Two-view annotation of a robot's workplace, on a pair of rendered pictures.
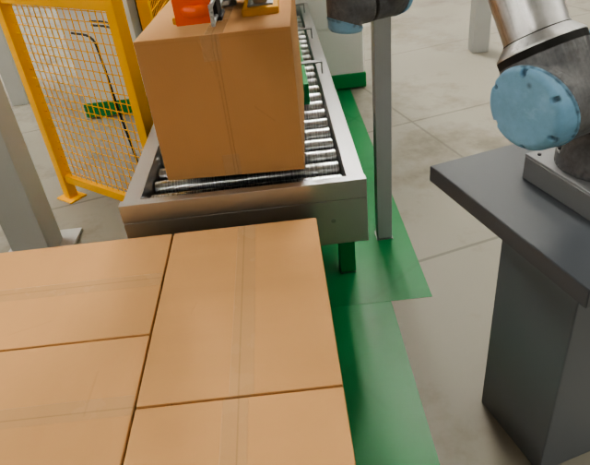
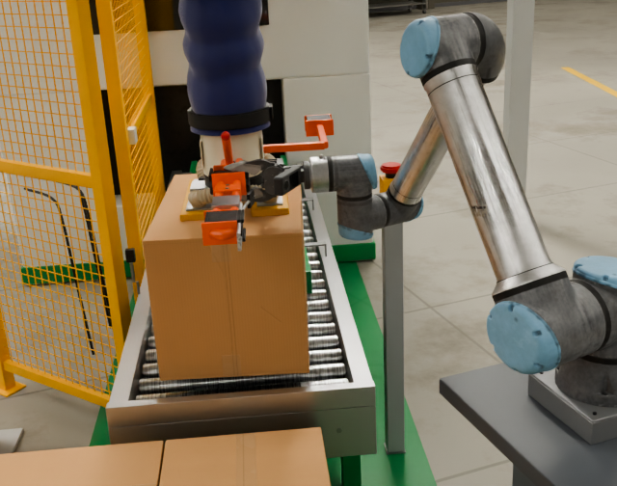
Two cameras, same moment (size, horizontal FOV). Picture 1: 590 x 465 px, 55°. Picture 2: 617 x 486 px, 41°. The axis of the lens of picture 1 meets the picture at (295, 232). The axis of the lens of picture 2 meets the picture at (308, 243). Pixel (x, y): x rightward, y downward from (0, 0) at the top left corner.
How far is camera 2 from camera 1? 0.62 m
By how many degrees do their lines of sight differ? 14
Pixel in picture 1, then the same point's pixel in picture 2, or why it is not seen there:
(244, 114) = (249, 314)
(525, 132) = (516, 358)
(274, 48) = (284, 252)
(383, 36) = (394, 229)
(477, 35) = not seen: hidden behind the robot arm
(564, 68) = (545, 307)
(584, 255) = (576, 472)
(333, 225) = (338, 436)
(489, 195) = (495, 411)
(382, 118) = (392, 313)
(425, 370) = not seen: outside the picture
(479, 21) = not seen: hidden behind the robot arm
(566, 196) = (565, 415)
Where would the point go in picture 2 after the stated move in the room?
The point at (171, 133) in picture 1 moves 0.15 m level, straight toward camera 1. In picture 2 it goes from (169, 331) to (177, 356)
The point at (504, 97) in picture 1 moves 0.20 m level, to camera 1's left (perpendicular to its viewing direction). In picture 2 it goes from (497, 326) to (395, 335)
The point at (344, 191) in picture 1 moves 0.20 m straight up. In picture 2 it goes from (351, 398) to (349, 330)
